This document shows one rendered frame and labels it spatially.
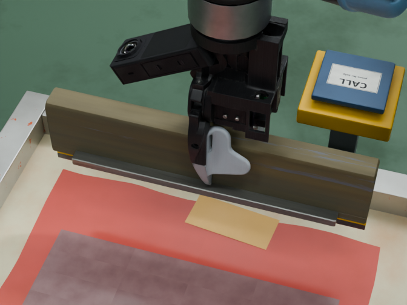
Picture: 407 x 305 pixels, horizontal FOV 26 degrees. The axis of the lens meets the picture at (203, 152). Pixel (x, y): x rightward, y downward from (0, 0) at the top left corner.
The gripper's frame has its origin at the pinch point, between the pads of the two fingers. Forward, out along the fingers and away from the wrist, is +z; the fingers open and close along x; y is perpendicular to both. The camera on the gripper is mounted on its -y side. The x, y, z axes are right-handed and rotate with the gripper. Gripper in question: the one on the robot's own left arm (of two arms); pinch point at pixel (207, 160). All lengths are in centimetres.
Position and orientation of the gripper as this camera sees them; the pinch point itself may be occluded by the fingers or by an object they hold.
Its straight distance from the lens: 94.9
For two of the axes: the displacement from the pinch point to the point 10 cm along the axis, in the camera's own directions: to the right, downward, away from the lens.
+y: 9.6, 2.2, -2.0
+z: 0.0, 6.7, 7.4
